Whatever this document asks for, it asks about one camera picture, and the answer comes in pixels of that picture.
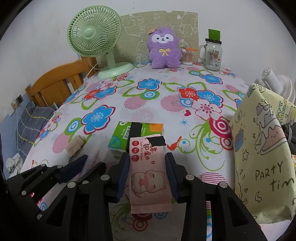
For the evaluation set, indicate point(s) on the green desk fan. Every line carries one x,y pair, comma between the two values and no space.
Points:
95,31

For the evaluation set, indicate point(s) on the glass jar with green lid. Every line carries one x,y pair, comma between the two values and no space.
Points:
211,51

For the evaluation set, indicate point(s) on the grey drawstring pouch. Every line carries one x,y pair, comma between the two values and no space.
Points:
289,130

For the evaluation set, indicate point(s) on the toothpick holder orange lid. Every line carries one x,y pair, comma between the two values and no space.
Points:
187,55

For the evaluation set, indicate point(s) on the floral tablecloth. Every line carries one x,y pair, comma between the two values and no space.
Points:
194,105

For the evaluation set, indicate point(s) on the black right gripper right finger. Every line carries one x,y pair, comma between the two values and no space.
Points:
231,220

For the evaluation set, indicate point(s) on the white standing fan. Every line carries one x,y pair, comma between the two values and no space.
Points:
280,84

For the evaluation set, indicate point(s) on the crumpled white cloth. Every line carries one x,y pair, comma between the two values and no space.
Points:
14,165

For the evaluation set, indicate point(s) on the grey striped pillow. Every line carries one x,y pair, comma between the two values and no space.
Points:
30,125

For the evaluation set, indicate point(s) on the green tissue pack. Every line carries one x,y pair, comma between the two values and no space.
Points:
119,139

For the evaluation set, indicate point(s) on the pink wet wipes pack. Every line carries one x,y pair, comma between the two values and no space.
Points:
149,189

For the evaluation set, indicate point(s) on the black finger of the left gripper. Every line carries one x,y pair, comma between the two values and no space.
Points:
26,189

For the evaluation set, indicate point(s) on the purple plush toy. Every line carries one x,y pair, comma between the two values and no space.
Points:
164,51

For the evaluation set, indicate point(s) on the wooden chair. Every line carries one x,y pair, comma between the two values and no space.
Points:
53,86

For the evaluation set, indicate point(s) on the yellow cartoon fabric storage box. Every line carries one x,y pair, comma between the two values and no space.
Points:
264,163

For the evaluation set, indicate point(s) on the beige cartoon wall board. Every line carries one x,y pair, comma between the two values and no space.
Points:
132,45

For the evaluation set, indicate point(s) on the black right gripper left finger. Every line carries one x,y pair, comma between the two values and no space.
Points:
81,209

